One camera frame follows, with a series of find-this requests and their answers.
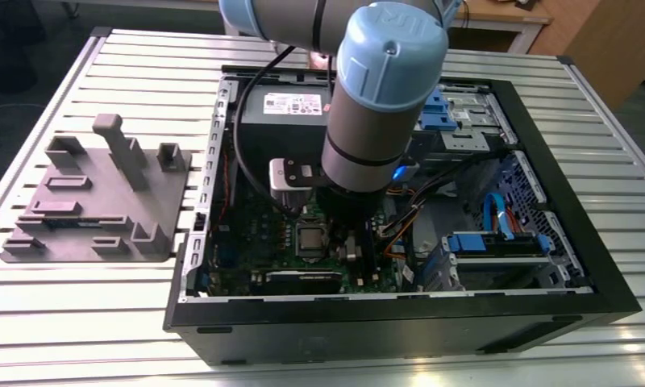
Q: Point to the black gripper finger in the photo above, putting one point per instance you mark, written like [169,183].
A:
[349,248]

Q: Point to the silver CPU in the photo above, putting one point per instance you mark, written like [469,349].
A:
[309,238]

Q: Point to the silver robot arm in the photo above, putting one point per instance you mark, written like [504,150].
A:
[365,133]

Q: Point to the black RAM slot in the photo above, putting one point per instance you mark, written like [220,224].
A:
[371,262]
[359,274]

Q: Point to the black graphics card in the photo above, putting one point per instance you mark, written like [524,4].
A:
[301,280]

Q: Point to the green motherboard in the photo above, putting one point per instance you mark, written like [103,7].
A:
[257,242]

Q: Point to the black PC case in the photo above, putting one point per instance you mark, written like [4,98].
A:
[355,334]

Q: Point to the blue disk carrier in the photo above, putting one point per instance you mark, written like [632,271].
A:
[468,244]
[440,121]

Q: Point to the grey power supply unit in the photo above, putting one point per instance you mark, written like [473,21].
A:
[279,137]

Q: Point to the metal drive cage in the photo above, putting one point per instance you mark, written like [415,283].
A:
[463,141]

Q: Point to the metal disk bay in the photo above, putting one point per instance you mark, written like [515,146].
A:
[505,261]

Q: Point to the grey parts rack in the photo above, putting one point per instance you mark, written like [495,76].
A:
[112,209]

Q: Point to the wooden cabinet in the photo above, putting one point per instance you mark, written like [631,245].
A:
[613,40]

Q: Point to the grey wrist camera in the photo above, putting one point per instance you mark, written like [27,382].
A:
[287,173]

